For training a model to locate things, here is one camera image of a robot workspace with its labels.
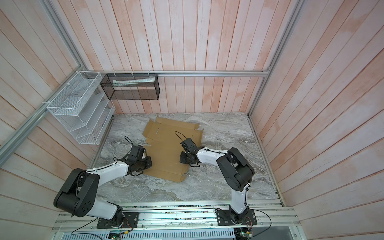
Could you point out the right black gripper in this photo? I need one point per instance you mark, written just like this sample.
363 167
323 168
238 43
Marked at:
182 159

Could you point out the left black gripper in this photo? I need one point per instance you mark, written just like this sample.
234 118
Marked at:
149 163

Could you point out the brown cardboard box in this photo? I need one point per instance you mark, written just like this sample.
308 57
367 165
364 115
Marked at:
163 145

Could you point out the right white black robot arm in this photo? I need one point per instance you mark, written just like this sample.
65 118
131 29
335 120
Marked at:
238 174

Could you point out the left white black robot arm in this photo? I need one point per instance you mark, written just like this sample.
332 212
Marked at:
78 194

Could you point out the white paper in basket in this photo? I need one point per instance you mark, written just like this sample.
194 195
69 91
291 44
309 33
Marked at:
134 82

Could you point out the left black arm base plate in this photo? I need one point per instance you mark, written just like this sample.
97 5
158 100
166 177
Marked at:
120 220

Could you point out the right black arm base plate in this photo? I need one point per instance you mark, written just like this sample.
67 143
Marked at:
231 218

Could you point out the black wire mesh basket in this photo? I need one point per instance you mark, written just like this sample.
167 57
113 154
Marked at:
130 93

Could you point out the white wire mesh shelf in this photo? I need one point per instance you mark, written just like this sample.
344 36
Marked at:
82 110

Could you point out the aluminium frame rail front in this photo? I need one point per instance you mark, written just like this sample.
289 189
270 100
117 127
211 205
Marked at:
186 215

